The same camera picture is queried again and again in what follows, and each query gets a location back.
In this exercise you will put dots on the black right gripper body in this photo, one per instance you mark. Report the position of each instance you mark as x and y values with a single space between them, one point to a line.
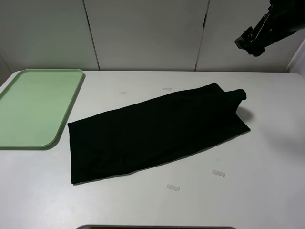
255 40

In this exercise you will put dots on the black short sleeve t-shirt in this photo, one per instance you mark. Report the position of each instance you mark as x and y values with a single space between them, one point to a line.
154 132

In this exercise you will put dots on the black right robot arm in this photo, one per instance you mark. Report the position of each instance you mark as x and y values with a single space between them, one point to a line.
284 18

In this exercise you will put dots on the light green plastic tray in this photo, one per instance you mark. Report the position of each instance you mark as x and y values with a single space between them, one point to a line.
34 107

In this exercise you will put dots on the clear tape piece lower right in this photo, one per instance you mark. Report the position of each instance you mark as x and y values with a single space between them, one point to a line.
218 173

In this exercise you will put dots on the clear tape piece lower centre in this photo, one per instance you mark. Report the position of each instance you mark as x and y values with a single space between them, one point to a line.
174 188

